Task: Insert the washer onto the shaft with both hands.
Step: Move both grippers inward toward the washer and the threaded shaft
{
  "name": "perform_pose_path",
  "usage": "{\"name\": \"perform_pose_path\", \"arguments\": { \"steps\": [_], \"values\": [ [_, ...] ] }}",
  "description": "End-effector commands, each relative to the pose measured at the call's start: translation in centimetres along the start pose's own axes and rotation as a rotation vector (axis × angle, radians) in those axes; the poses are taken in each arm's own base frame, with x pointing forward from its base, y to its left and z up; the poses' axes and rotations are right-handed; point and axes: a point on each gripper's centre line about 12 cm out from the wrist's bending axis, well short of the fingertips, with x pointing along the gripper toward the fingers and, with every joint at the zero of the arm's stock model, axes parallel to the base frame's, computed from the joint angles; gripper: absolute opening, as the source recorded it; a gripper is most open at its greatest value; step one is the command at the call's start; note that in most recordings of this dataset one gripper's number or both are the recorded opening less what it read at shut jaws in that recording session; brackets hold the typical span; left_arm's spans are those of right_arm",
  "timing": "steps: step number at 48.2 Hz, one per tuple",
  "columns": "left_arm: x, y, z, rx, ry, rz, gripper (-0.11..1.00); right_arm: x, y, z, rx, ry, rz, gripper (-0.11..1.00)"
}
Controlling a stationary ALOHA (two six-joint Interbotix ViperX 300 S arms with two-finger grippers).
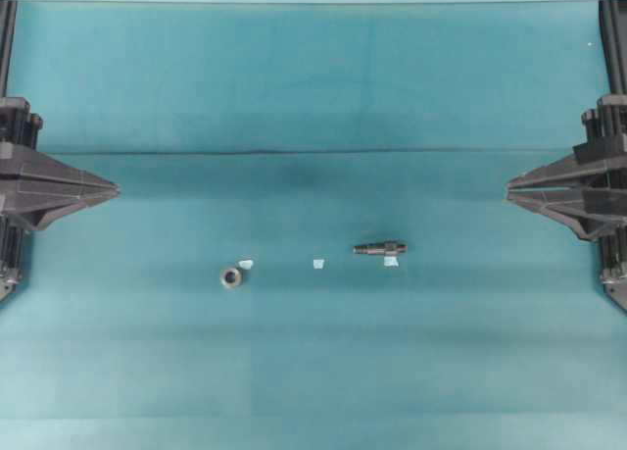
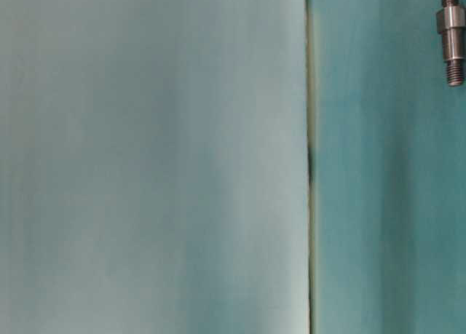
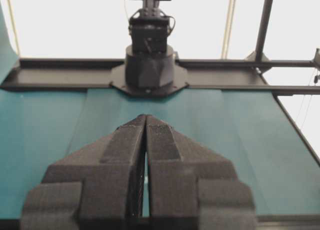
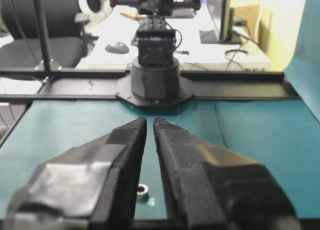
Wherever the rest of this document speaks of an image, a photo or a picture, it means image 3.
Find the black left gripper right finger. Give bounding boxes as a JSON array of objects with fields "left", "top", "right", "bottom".
[{"left": 145, "top": 115, "right": 257, "bottom": 229}]

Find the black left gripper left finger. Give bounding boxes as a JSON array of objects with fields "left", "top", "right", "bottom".
[{"left": 20, "top": 115, "right": 146, "bottom": 229}]

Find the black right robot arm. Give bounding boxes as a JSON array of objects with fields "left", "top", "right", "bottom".
[{"left": 111, "top": 0, "right": 188, "bottom": 92}]

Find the black aluminium frame rail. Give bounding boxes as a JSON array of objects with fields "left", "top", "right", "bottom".
[{"left": 0, "top": 59, "right": 320, "bottom": 98}]

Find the black vertical frame post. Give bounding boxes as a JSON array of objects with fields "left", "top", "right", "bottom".
[{"left": 254, "top": 0, "right": 273, "bottom": 62}]

